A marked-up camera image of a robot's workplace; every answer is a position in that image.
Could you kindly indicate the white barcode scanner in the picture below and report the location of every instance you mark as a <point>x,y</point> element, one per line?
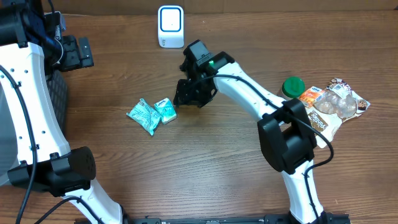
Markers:
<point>170,23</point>

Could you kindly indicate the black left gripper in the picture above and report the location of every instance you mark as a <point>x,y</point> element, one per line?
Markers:
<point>74,60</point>

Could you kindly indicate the brown snack bag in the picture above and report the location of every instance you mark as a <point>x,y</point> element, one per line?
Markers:
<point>339,104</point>

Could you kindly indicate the grey plastic basket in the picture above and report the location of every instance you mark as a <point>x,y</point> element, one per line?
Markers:
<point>59,97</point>

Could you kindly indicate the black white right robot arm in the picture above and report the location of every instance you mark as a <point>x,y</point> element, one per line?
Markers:
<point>287,139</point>

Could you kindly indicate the orange tissue pack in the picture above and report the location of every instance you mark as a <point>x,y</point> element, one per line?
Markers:
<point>312,95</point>

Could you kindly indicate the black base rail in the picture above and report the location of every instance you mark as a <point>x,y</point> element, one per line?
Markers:
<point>329,218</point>

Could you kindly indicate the green lid jar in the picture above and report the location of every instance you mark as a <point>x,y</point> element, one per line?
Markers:
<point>291,88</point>

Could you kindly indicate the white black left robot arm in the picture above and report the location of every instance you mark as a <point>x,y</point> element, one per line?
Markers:
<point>34,54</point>

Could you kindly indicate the mint green wipes pack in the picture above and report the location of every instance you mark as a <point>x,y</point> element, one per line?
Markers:
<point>145,115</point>

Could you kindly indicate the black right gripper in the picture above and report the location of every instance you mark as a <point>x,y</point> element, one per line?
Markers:
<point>188,98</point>

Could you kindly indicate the teal tissue pack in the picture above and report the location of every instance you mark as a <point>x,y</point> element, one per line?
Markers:
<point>166,110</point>

